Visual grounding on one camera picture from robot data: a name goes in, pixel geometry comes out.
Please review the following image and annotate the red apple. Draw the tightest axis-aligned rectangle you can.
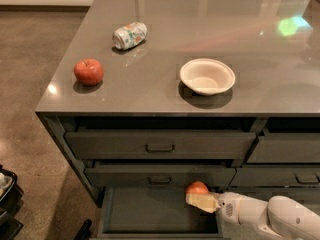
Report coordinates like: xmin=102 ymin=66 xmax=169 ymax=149
xmin=73 ymin=59 xmax=104 ymax=86

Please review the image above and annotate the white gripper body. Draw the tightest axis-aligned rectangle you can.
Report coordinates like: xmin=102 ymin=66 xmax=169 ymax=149
xmin=218 ymin=192 xmax=268 ymax=225

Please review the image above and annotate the grey middle right drawer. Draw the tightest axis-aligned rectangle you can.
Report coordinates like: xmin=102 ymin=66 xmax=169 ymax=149
xmin=230 ymin=167 xmax=320 ymax=187

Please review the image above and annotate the grey middle left drawer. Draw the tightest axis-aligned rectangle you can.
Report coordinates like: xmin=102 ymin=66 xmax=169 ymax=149
xmin=84 ymin=160 xmax=236 ymax=187

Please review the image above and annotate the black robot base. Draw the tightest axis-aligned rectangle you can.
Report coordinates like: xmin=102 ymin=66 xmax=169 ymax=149
xmin=0 ymin=166 xmax=24 ymax=240

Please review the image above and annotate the grey top left drawer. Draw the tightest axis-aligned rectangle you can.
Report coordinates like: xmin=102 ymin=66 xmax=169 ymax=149
xmin=65 ymin=130 xmax=256 ymax=159

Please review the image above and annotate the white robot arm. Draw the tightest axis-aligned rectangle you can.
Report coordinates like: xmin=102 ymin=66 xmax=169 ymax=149
xmin=186 ymin=192 xmax=320 ymax=240

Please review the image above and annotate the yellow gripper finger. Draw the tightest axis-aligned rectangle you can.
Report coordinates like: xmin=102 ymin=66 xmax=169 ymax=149
xmin=186 ymin=193 xmax=220 ymax=213

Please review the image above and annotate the crushed soda can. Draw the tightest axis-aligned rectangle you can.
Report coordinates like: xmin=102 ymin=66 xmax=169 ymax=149
xmin=112 ymin=22 xmax=148 ymax=50

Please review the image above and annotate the grey cabinet counter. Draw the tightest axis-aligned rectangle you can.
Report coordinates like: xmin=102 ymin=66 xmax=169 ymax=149
xmin=36 ymin=0 xmax=320 ymax=202

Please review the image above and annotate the orange fruit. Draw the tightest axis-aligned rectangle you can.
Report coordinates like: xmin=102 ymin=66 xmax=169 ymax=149
xmin=186 ymin=181 xmax=209 ymax=194

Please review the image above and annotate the open grey bottom drawer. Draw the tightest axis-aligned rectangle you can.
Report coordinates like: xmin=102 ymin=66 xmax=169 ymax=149
xmin=97 ymin=187 xmax=222 ymax=240

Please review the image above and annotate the grey top right drawer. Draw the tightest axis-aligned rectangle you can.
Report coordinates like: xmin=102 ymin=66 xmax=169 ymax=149
xmin=247 ymin=130 xmax=320 ymax=163

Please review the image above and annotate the white paper bowl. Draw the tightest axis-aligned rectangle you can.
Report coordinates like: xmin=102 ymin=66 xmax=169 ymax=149
xmin=180 ymin=58 xmax=235 ymax=96

